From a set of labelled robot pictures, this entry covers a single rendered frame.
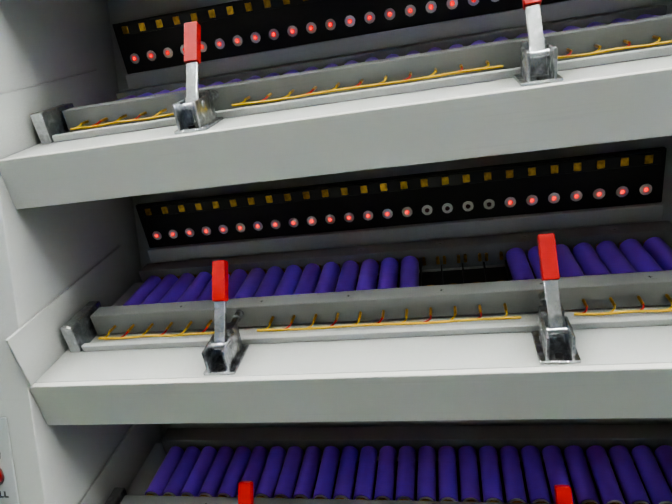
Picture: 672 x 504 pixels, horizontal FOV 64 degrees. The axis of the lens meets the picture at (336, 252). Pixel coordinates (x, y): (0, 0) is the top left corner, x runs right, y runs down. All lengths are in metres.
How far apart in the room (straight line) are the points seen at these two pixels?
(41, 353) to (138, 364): 0.09
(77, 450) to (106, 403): 0.10
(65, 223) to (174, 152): 0.19
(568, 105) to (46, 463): 0.53
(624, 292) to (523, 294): 0.08
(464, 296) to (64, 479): 0.41
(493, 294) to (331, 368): 0.15
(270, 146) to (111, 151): 0.13
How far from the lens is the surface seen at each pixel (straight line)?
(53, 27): 0.66
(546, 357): 0.43
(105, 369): 0.54
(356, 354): 0.45
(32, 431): 0.58
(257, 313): 0.50
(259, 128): 0.43
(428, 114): 0.41
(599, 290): 0.48
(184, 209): 0.62
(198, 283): 0.59
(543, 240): 0.43
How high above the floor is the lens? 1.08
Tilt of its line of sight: 5 degrees down
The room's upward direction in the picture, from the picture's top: 6 degrees counter-clockwise
